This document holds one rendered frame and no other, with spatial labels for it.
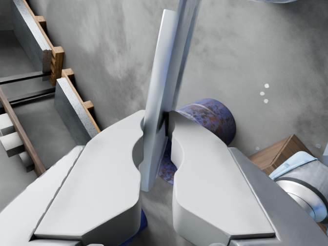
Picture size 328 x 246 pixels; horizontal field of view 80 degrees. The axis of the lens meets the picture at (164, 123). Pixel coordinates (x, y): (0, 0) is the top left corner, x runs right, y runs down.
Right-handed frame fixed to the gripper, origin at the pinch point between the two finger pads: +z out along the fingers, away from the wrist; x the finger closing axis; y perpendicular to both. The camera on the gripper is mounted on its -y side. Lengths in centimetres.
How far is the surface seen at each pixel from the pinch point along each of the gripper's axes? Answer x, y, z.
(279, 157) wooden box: 55, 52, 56
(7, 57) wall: -265, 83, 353
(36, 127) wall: -197, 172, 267
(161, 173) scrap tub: 4, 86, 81
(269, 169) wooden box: 49, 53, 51
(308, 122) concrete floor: 76, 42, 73
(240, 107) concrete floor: 52, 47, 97
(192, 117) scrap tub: 20, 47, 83
